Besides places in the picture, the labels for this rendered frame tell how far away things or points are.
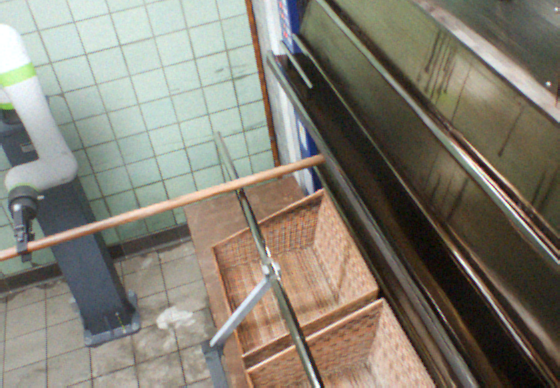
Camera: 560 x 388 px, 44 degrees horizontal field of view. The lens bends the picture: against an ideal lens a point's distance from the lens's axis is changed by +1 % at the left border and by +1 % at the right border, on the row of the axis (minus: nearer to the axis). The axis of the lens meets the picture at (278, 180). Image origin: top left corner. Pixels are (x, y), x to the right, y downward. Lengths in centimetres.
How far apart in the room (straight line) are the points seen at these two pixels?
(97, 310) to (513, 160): 250
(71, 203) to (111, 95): 61
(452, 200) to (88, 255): 200
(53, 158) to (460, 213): 139
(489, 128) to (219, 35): 217
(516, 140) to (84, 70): 238
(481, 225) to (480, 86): 29
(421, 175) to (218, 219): 154
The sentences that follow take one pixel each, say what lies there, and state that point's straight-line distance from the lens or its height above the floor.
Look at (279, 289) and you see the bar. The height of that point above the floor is 117.
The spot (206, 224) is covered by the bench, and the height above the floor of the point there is 58.
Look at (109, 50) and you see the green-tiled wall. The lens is 322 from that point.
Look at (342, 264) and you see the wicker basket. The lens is 249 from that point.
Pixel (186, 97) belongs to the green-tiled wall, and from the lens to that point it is 337.
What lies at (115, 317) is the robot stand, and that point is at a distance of 343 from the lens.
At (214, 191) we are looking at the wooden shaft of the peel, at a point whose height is 121.
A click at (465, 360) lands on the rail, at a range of 132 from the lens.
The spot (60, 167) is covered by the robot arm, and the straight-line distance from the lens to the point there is 238.
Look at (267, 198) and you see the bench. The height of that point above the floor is 58.
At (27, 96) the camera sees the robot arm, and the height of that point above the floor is 147.
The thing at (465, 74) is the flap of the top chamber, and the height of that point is 183.
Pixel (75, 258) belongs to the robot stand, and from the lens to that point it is 316.
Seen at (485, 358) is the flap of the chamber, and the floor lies 141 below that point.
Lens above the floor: 249
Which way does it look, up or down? 38 degrees down
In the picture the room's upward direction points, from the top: 10 degrees counter-clockwise
